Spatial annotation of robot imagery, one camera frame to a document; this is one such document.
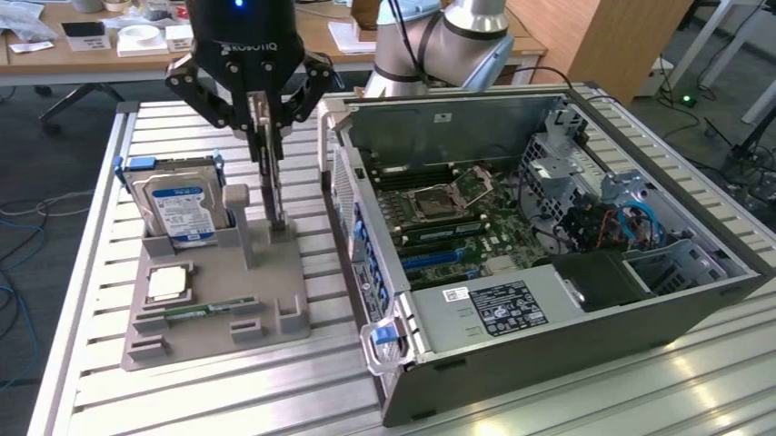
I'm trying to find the perforated metal disk bay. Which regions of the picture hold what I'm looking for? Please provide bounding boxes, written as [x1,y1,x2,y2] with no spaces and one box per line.
[519,131,614,219]

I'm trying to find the open grey PC case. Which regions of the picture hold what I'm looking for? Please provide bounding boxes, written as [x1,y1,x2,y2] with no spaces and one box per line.
[315,80,776,429]

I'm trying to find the white floor cable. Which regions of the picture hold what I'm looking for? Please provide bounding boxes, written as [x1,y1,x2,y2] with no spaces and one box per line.
[0,189,93,218]

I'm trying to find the grey plastic bag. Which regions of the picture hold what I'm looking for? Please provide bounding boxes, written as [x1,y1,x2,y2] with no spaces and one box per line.
[0,2,60,43]

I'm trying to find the black chair base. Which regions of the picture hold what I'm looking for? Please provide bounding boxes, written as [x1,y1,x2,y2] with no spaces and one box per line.
[35,82,132,136]

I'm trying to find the grey power supply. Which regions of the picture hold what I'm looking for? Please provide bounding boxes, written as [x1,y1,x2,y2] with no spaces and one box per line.
[399,264,595,356]

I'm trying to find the white tape roll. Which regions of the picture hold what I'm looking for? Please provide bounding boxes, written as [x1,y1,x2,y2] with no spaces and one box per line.
[118,25,160,46]

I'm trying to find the blue floor cable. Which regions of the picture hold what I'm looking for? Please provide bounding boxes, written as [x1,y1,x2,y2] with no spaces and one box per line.
[0,217,47,391]

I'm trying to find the metal socket cover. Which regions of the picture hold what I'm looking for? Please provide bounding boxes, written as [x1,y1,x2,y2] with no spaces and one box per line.
[451,163,492,211]

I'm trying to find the white box black top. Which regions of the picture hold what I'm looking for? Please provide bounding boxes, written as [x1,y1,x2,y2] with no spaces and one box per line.
[58,21,113,53]

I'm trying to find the green motherboard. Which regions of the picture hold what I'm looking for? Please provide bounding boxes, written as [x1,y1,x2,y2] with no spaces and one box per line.
[361,156,568,292]

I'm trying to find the CPU socket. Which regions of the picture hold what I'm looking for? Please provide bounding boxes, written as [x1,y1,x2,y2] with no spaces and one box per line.
[403,184,475,224]

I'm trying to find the white paper stack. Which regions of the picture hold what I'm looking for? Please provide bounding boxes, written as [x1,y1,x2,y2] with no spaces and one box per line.
[327,20,377,56]

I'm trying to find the white box red button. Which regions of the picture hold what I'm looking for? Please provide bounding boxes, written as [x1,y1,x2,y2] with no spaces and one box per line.
[628,56,677,104]

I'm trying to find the blue wire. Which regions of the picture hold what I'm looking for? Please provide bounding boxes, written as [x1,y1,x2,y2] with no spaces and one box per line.
[622,198,663,250]

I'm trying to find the white box with print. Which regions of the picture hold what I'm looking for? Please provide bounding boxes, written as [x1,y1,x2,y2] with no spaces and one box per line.
[164,25,198,54]

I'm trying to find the grey parts rack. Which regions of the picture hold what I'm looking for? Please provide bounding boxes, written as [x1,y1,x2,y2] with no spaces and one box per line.
[120,183,313,372]

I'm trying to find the brown cardboard box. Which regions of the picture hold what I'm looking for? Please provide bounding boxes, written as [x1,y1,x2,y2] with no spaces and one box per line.
[351,0,383,31]

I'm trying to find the silver chipset heat sink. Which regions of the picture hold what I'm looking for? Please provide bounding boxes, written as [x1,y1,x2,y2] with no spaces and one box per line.
[483,257,523,276]

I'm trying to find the flat white box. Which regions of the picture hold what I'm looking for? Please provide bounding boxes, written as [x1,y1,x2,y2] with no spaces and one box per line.
[114,35,172,59]

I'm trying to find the silver CPU chip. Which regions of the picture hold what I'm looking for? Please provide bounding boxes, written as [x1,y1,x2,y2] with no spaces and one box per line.
[148,267,190,301]

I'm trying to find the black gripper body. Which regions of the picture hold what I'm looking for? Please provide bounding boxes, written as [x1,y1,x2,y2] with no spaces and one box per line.
[184,0,308,132]

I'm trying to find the hard disk with blue bracket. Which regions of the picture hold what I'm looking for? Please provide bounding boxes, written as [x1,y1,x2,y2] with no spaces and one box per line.
[112,152,236,250]

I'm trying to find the white label card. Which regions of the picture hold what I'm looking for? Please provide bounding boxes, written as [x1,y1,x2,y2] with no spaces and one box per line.
[6,41,55,55]

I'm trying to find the wooden desk white frame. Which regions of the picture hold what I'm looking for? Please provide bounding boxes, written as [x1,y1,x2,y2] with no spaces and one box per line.
[0,0,217,88]
[214,0,550,99]

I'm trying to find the wooden cabinet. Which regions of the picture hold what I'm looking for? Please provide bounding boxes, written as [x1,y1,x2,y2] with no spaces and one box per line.
[500,0,695,104]

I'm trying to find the grey metal disk bay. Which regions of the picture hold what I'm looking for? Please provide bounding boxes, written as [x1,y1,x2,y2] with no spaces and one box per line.
[620,238,730,297]

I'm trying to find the white table frame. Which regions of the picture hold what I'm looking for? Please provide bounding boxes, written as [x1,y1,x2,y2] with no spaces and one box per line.
[663,0,776,124]

